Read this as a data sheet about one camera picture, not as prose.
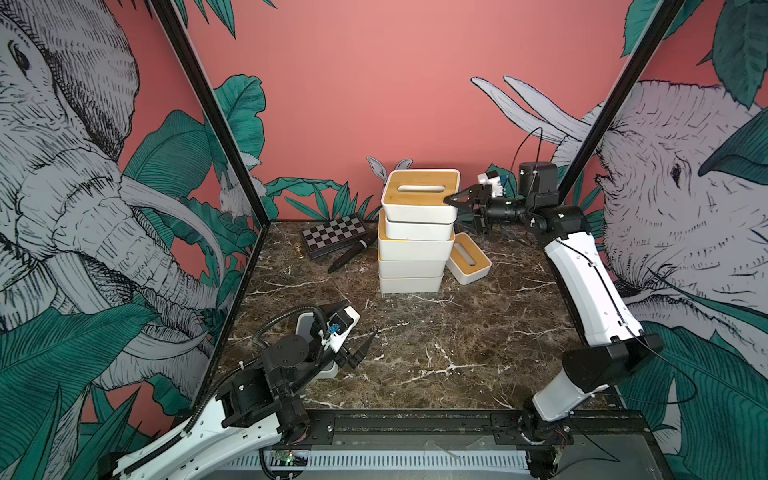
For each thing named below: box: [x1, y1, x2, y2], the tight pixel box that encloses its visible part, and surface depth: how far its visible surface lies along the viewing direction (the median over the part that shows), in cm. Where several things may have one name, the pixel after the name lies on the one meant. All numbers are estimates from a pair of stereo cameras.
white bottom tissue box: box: [380, 275, 444, 294], surface depth 100 cm
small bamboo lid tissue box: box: [446, 232, 493, 285], surface depth 104 cm
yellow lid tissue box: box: [378, 258, 446, 278], surface depth 91 cm
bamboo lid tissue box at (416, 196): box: [381, 168, 461, 224], surface depth 71 cm
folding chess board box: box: [301, 214, 367, 260], surface depth 113 cm
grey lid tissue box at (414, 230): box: [385, 218, 454, 241], surface depth 77 cm
